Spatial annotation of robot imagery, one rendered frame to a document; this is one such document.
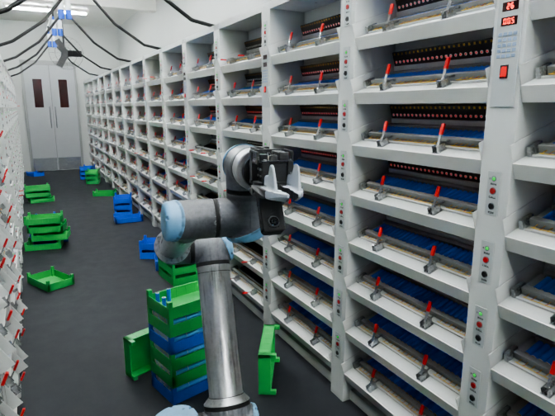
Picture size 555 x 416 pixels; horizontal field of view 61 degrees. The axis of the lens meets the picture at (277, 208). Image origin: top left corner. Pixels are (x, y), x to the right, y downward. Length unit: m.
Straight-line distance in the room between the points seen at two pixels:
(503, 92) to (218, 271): 1.00
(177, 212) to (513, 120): 0.89
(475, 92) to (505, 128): 0.15
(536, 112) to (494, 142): 0.13
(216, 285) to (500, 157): 0.94
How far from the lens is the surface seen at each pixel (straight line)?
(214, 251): 1.59
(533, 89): 1.35
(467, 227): 1.49
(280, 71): 2.50
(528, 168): 1.35
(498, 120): 1.40
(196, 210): 1.03
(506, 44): 1.40
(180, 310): 2.08
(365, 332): 2.05
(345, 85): 1.91
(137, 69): 5.83
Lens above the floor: 1.28
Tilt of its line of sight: 12 degrees down
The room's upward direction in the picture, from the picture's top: straight up
